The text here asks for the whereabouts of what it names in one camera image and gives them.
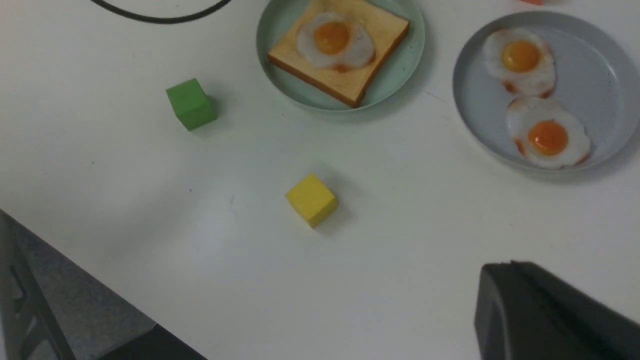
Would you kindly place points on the grey egg plate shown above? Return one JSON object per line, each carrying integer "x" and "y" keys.
{"x": 597, "y": 81}

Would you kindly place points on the green cube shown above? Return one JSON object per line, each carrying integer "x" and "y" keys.
{"x": 191, "y": 105}

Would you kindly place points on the fried egg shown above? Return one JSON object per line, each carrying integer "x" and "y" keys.
{"x": 521, "y": 61}
{"x": 546, "y": 134}
{"x": 334, "y": 41}

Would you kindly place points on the orange cube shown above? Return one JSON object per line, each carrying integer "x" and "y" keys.
{"x": 534, "y": 2}

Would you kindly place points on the toast slice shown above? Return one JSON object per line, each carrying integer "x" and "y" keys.
{"x": 349, "y": 87}

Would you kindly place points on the green centre plate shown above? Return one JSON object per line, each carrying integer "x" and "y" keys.
{"x": 279, "y": 15}

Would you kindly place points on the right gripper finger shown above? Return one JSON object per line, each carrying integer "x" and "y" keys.
{"x": 524, "y": 312}

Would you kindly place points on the yellow cube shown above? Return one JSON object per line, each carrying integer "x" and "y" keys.
{"x": 312, "y": 200}

